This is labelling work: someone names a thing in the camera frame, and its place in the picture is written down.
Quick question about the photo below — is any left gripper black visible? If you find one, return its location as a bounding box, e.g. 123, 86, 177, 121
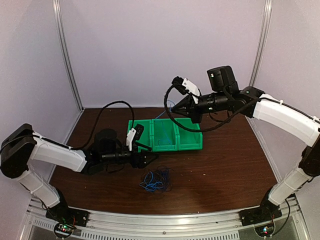
101, 141, 159, 169

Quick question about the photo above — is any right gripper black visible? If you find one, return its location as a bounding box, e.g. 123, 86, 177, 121
172, 89, 230, 123

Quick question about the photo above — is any green bin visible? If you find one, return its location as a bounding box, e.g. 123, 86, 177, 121
152, 118, 178, 153
125, 119, 153, 153
175, 118, 203, 151

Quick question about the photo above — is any brown wire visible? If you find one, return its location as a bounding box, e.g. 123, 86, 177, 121
139, 164, 175, 195

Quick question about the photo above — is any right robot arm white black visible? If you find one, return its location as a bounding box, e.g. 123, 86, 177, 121
171, 65, 320, 221

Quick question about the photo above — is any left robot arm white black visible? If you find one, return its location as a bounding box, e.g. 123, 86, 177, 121
0, 123, 159, 222

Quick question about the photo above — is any left circuit board with LEDs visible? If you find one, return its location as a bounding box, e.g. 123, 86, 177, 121
53, 223, 75, 239

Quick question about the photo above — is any circuit board with leds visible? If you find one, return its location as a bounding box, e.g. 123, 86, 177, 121
53, 223, 75, 239
254, 223, 275, 238

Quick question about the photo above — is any right circuit board with LEDs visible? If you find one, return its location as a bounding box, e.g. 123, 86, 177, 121
254, 223, 275, 238

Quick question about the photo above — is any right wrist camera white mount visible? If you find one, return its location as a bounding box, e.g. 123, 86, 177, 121
171, 76, 201, 105

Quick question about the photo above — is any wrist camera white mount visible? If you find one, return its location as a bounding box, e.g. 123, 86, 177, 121
171, 76, 201, 105
125, 124, 144, 152

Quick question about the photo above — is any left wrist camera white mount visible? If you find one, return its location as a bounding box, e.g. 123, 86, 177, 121
125, 124, 144, 152

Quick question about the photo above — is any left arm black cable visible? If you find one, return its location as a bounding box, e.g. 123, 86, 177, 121
0, 100, 136, 176

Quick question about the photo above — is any front aluminium rail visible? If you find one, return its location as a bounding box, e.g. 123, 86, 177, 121
17, 197, 311, 240

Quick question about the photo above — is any right aluminium frame post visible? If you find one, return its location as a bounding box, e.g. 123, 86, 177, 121
249, 0, 273, 87

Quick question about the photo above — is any aluminium frame post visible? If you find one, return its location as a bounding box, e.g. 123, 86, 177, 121
52, 0, 84, 112
249, 0, 273, 87

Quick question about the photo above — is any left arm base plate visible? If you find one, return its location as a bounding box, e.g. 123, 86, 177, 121
45, 203, 89, 227

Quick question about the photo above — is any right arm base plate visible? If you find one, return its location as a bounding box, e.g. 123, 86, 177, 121
238, 206, 282, 227

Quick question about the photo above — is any left aluminium frame post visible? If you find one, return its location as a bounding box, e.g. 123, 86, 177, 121
52, 0, 84, 112

